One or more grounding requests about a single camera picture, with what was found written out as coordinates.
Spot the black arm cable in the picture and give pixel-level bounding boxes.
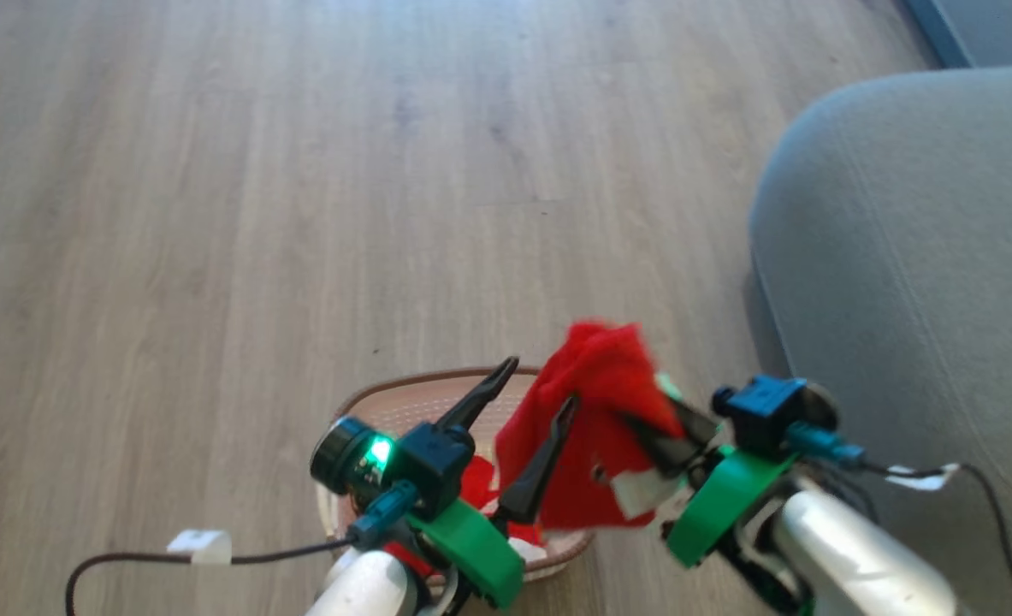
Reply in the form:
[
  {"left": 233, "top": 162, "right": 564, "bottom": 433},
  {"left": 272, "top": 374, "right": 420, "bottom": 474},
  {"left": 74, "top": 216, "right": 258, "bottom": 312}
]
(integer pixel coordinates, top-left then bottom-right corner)
[
  {"left": 786, "top": 423, "right": 1012, "bottom": 616},
  {"left": 64, "top": 481, "right": 421, "bottom": 616}
]

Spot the white left cable tag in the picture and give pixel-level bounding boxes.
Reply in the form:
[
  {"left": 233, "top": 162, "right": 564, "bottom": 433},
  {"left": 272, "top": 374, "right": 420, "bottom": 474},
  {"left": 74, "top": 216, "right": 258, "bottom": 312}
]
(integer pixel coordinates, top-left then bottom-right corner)
[{"left": 166, "top": 529, "right": 234, "bottom": 566}]

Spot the beige basket with brown rim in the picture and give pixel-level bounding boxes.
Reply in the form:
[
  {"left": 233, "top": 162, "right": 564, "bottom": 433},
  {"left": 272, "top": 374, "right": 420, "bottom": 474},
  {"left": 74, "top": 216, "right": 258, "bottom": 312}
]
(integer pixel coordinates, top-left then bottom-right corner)
[{"left": 316, "top": 366, "right": 596, "bottom": 584}]

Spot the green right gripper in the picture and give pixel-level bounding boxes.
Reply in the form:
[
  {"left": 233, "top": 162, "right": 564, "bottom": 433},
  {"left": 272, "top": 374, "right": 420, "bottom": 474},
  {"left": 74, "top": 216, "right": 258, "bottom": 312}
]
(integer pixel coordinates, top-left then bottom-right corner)
[{"left": 620, "top": 399, "right": 803, "bottom": 571}]

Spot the white right cable tag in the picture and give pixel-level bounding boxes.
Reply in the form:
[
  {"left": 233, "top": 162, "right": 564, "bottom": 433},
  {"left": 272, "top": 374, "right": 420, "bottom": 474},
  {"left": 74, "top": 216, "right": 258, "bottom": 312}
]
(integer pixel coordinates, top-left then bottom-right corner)
[{"left": 885, "top": 463, "right": 962, "bottom": 493}]

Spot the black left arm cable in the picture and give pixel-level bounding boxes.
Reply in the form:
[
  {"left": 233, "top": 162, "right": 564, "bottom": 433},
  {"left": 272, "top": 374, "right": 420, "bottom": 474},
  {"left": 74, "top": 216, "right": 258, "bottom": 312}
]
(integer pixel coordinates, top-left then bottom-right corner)
[{"left": 64, "top": 481, "right": 421, "bottom": 616}]

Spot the red garment with white trim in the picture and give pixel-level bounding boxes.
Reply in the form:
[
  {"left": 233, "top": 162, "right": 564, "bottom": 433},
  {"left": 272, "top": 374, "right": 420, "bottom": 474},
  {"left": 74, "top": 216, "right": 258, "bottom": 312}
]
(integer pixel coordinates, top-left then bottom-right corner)
[{"left": 494, "top": 321, "right": 688, "bottom": 531}]

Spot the grey fabric sofa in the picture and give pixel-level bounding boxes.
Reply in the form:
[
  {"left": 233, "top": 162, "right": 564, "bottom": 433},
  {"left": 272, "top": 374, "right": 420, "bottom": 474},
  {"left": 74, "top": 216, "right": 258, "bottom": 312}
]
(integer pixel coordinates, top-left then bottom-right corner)
[{"left": 748, "top": 67, "right": 1012, "bottom": 616}]

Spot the white cable tag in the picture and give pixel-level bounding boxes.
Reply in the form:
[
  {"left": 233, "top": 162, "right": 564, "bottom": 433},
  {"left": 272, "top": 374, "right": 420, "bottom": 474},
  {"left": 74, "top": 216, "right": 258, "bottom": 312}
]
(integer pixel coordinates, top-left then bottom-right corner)
[
  {"left": 885, "top": 463, "right": 962, "bottom": 493},
  {"left": 166, "top": 529, "right": 234, "bottom": 566}
]

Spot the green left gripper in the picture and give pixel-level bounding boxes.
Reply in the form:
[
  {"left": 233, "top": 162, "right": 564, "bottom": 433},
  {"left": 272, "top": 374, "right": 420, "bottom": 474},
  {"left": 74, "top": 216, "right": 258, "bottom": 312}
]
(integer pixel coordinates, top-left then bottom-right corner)
[{"left": 406, "top": 357, "right": 581, "bottom": 611}]

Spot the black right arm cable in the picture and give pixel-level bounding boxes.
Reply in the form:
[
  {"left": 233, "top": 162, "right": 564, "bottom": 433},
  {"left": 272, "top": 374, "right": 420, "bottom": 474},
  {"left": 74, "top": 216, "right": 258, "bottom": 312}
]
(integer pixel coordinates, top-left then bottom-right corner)
[{"left": 786, "top": 423, "right": 1012, "bottom": 616}]

